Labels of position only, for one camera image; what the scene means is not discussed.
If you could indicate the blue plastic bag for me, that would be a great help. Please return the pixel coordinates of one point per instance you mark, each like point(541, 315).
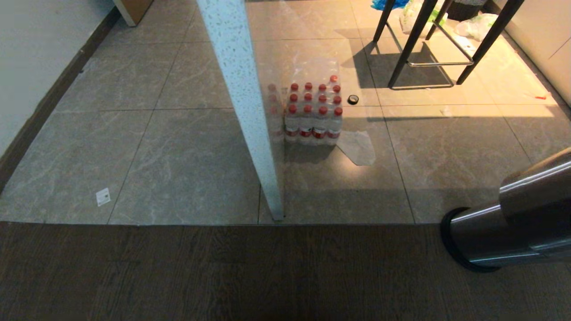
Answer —
point(383, 3)

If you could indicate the white plastic bag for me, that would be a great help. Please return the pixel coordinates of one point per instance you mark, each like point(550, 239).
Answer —
point(412, 20)
point(477, 26)

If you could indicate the shrink-wrapped water bottle pack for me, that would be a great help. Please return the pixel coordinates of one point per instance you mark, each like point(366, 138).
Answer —
point(314, 113)

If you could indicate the clear plastic wrap sheet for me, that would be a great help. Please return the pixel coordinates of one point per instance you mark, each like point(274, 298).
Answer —
point(359, 147)

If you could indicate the white speckled stone panel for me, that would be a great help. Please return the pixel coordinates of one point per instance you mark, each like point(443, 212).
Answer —
point(243, 89)

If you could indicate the black tape roll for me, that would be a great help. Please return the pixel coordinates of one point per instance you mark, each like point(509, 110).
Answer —
point(353, 99)

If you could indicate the black bar stool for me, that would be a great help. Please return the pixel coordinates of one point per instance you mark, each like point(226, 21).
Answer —
point(417, 40)

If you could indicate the white floor sticker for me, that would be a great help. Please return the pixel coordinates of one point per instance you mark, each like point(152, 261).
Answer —
point(103, 197)

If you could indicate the wooden cabinet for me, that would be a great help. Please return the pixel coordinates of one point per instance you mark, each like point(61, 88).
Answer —
point(134, 9)

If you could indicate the dark woven basket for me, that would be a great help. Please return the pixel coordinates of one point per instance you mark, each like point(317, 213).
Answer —
point(464, 9)

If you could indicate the red pen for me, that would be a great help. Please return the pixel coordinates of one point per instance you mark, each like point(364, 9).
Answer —
point(535, 95)

